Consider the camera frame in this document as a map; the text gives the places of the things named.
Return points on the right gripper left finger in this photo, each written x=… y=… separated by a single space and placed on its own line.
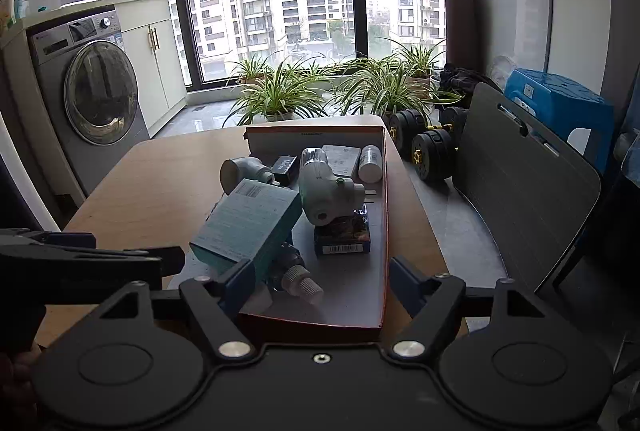
x=203 y=311

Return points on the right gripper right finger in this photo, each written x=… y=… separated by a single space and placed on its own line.
x=437 y=305

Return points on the clear liquid refill bottle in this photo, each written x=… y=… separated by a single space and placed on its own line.
x=288 y=273

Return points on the teal cardboard box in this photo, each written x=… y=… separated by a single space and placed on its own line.
x=249 y=224

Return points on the red blue card packet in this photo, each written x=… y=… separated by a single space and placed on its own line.
x=344 y=235

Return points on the grey cone plug device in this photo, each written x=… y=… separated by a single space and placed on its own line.
x=234 y=171

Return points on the white cylinder bottle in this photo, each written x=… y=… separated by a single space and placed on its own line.
x=370 y=168

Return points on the white mosquito plug device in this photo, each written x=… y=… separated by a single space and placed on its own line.
x=325 y=196

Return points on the black plug charger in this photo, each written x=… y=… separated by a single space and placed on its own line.
x=285 y=170

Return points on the white small carton box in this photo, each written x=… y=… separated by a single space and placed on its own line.
x=343 y=160

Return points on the person left hand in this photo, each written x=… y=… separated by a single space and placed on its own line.
x=17 y=370

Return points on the orange edged cardboard tray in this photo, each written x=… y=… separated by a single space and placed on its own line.
x=354 y=283

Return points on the black dumbbell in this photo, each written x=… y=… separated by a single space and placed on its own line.
x=405 y=125
x=433 y=154

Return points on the grey washing machine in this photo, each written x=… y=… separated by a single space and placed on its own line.
x=90 y=90

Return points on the spider plant right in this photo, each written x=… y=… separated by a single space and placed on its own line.
x=384 y=87

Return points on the black bag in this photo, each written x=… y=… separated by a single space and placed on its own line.
x=462 y=81

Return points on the spider plant left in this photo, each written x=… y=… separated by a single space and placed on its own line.
x=288 y=91

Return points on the small back spider plant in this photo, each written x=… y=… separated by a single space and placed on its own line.
x=250 y=70

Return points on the blue plastic stool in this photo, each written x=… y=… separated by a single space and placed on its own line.
x=563 y=105

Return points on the white fan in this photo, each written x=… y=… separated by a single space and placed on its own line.
x=500 y=70

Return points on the brown rolled mat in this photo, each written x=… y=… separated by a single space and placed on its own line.
x=461 y=34

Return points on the white cabinet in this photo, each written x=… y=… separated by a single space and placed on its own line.
x=150 y=42

